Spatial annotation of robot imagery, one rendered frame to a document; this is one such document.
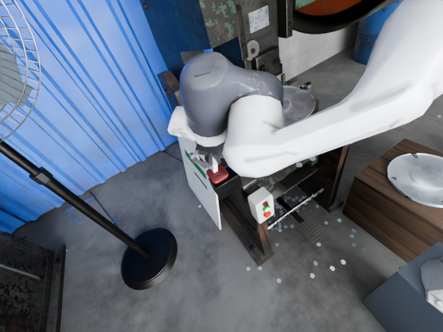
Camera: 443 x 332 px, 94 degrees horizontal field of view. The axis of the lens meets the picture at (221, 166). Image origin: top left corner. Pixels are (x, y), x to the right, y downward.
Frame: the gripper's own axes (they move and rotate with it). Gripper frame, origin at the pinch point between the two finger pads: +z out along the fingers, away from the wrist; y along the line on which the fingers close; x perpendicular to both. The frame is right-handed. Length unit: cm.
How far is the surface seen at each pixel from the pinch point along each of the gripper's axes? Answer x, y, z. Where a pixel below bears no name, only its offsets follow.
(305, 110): -0.8, 38.1, -0.7
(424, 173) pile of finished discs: -46, 79, 24
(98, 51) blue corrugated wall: 129, -13, 41
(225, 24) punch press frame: 22.9, 19.5, -24.5
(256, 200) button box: -16.1, 7.1, 9.1
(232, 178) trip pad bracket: -5.8, 3.7, 5.6
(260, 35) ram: 23.5, 33.2, -15.7
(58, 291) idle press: 13, -112, 90
